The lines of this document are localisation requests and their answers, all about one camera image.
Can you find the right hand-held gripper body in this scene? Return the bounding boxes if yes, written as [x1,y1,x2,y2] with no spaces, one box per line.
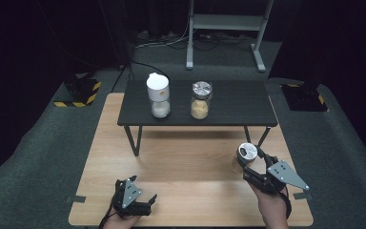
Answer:
[242,159,311,196]

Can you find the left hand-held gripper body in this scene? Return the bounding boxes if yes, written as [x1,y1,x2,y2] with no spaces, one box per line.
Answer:
[112,178,153,219]

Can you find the black raised shelf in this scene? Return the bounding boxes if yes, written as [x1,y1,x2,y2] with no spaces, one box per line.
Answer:
[117,79,279,157]

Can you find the silver-lidded jar yellow grains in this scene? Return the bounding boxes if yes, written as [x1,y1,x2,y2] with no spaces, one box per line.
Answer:
[190,80,214,121]

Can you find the white-lidded glass jar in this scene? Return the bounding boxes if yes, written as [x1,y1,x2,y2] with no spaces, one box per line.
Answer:
[145,72,172,119]

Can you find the person's left hand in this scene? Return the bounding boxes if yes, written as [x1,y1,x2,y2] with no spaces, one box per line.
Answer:
[102,212,141,229]

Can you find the person's right hand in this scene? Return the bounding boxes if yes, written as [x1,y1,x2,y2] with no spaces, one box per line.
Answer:
[249,183,290,229]

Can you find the grey tape piece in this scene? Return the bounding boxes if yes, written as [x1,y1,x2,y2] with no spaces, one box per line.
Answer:
[292,192,315,201]
[65,195,87,204]

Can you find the hazard-striped stand base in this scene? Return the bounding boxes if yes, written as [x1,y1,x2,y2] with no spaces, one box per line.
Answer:
[53,73,103,109]
[278,80,330,113]

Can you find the grey metal stand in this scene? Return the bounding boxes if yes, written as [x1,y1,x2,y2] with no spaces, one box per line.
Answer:
[185,0,275,73]

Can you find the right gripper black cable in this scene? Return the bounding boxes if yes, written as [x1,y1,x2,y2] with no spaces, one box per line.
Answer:
[278,190,294,220]

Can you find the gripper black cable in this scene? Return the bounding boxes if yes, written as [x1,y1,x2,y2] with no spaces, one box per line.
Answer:
[278,190,294,220]
[97,203,117,229]

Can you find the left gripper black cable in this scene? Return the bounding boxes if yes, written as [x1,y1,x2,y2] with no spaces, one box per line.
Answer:
[97,203,117,229]

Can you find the black floor cable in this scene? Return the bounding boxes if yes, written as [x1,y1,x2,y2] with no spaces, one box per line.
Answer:
[110,60,173,94]

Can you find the bundle of floor cables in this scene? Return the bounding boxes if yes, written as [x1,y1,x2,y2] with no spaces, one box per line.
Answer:
[134,29,256,52]

